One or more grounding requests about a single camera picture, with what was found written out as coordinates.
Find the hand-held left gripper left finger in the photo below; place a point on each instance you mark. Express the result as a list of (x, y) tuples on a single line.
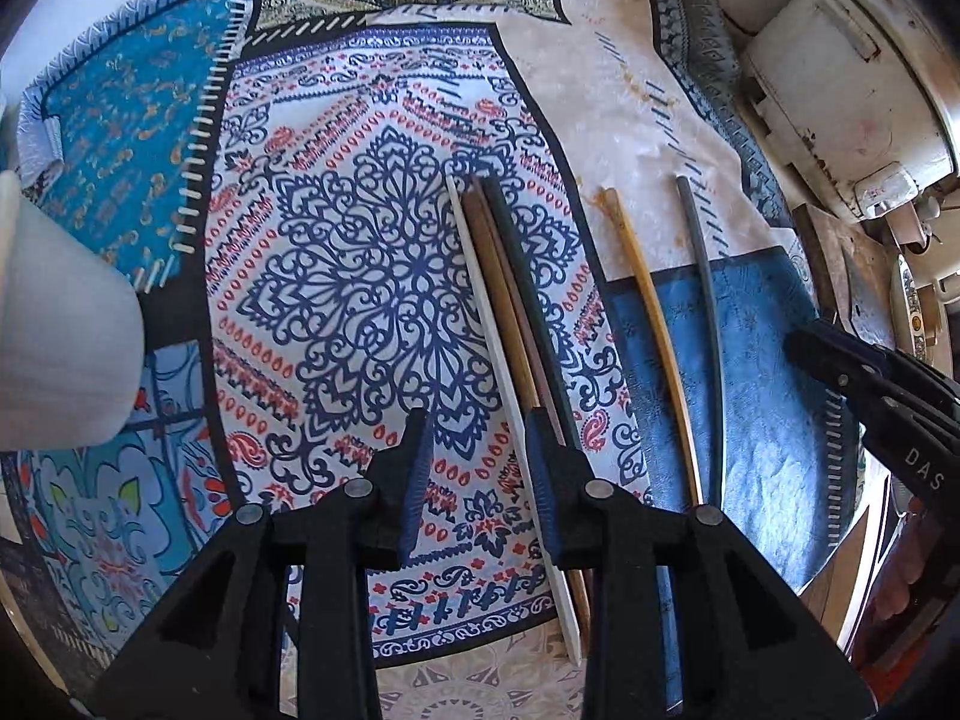
[(416, 495)]

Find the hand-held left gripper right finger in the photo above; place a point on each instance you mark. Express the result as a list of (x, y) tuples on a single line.
[(541, 495)]

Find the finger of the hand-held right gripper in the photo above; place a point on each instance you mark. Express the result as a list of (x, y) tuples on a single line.
[(915, 375), (840, 371)]

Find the white chopstick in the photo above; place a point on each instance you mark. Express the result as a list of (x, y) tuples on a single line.
[(495, 360)]

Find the grey chopstick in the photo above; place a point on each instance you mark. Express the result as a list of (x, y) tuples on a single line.
[(707, 300)]

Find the yellow wooden chopstick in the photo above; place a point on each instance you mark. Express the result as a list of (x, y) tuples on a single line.
[(649, 300)]

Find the black chopstick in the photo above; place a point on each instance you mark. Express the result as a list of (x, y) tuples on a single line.
[(517, 270)]

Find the white ceramic cup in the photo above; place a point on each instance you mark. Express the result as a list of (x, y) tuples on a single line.
[(60, 337)]

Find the person's right hand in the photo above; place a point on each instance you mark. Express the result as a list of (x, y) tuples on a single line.
[(907, 562)]

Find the patterned rim bowl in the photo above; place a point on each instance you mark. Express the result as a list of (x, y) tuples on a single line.
[(913, 307)]

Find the blue patterned patchwork mat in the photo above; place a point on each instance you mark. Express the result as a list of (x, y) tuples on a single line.
[(360, 277)]

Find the white rice cooker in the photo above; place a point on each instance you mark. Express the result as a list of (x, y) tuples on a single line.
[(840, 75)]

